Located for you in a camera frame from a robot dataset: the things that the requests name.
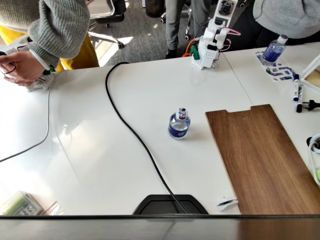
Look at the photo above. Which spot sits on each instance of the blue bottle with sticker cap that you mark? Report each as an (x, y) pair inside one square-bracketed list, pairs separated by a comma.
[(179, 125)]

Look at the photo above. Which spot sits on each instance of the white leader arm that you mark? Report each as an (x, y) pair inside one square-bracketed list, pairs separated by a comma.
[(42, 83)]

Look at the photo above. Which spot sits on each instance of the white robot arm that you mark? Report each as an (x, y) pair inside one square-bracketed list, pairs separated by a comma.
[(207, 53)]

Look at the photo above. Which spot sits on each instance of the grey knitted sleeve forearm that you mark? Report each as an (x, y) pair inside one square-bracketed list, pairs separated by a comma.
[(60, 30)]

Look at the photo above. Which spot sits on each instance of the blue bottle with white cap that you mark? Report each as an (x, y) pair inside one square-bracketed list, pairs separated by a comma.
[(272, 51)]

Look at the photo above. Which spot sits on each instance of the person's bare hand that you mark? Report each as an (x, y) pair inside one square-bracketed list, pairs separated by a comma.
[(21, 68)]

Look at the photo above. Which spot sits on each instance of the green table clamp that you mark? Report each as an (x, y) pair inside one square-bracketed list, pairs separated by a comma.
[(47, 72), (193, 51)]

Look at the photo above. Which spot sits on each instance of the person in grey trousers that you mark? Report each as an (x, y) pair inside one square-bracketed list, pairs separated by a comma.
[(173, 25)]

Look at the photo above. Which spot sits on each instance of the person in grey hoodie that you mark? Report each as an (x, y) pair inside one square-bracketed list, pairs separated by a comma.
[(287, 17)]

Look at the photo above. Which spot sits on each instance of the black waste bin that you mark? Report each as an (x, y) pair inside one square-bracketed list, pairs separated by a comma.
[(155, 8)]

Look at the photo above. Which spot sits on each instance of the colourful sticker sheet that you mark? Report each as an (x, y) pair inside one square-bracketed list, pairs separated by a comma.
[(277, 72)]

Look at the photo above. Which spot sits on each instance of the blue whiteboard marker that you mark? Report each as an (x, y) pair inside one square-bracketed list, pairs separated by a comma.
[(296, 87)]

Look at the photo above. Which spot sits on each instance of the white framed wooden tray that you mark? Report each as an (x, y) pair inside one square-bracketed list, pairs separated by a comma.
[(310, 72)]

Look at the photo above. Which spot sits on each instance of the black whiteboard marker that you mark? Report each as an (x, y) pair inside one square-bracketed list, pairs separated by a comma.
[(300, 98)]

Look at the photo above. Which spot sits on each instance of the black office chair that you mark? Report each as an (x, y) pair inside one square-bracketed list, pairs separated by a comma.
[(102, 10)]

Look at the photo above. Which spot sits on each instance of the black power plug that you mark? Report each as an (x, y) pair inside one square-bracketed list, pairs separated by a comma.
[(311, 104)]

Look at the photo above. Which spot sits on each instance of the brown wooden board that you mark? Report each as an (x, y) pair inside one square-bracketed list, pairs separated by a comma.
[(255, 160)]

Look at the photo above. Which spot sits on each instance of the person in yellow trousers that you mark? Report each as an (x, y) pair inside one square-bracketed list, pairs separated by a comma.
[(82, 57)]

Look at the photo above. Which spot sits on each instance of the green plastic packet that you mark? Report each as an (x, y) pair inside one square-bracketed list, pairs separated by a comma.
[(318, 175)]

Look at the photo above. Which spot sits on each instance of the black computer monitor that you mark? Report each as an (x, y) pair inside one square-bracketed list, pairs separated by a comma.
[(160, 227)]

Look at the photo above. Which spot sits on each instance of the clear zip bag red seal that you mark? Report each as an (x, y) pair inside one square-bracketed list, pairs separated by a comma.
[(51, 208)]

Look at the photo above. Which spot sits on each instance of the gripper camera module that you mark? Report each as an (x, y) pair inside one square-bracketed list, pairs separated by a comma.
[(226, 8)]

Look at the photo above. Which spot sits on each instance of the white partition bracket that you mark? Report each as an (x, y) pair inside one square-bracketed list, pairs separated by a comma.
[(226, 203)]

